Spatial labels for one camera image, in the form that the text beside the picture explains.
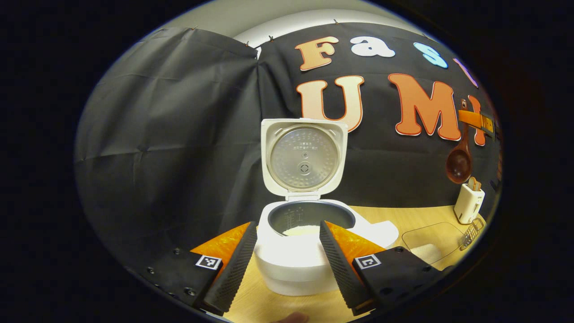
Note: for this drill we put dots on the white toaster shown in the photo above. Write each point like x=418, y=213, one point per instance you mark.
x=468, y=206

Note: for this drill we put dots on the clear plastic rice container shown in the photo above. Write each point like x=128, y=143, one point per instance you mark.
x=430, y=235

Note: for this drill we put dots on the brown wooden spoon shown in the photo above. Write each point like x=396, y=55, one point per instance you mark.
x=459, y=163

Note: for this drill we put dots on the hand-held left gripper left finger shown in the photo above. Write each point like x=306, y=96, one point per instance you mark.
x=231, y=273

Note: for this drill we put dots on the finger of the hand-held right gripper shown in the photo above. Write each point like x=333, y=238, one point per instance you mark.
x=475, y=120

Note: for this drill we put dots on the black backdrop cloth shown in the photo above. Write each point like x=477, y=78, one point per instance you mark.
x=179, y=134

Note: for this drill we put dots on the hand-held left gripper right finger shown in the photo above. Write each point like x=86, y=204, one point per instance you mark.
x=343, y=273

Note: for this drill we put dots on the toasted bread slice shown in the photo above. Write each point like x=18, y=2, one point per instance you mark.
x=473, y=183

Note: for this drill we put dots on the white rice cooker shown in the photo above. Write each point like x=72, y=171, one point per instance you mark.
x=291, y=264

